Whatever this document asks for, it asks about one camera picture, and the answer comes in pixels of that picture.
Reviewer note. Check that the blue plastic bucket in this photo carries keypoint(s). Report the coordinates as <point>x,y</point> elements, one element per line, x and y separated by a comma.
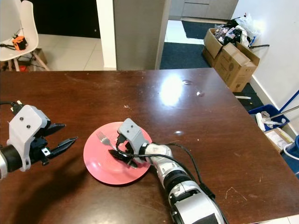
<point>292,156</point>

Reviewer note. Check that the large brown cardboard box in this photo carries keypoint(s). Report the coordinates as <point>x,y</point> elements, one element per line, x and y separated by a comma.
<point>233,65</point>

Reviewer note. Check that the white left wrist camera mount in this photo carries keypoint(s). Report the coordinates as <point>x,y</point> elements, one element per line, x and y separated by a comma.
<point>25,126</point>

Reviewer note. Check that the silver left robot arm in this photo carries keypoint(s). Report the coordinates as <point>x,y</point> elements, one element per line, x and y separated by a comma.
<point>9,161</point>

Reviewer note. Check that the white plastic chair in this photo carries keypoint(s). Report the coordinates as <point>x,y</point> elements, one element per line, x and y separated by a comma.
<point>25,25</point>

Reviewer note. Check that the blue plastic bin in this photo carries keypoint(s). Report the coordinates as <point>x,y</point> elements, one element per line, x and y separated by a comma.
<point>268,112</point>

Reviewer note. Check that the pink round plate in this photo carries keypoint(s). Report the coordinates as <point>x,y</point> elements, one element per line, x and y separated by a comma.
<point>103,165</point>

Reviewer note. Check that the orange black device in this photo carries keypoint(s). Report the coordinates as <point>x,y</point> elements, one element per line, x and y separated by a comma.
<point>20,43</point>

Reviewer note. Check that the open flat cardboard box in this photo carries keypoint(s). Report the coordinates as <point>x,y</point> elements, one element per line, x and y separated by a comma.
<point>279,139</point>

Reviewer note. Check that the small dark blue rug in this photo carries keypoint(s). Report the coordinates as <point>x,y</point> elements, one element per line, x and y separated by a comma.
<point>198,29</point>

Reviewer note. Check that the pile of plastic bags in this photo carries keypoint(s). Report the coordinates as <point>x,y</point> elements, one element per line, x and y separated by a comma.
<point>238,29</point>

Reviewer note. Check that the large dark blue rug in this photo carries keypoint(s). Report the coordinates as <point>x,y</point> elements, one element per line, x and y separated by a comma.
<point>182,56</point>

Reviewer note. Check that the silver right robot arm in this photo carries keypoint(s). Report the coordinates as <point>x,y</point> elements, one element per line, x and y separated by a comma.
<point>187,196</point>

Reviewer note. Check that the silver metal fork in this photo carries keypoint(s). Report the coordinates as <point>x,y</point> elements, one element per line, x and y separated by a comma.
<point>105,141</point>

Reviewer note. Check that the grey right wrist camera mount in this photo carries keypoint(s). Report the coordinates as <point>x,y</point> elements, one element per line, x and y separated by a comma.
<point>133,133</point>

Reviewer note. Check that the grey cabinet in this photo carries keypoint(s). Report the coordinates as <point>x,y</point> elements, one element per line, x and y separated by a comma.
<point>203,8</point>

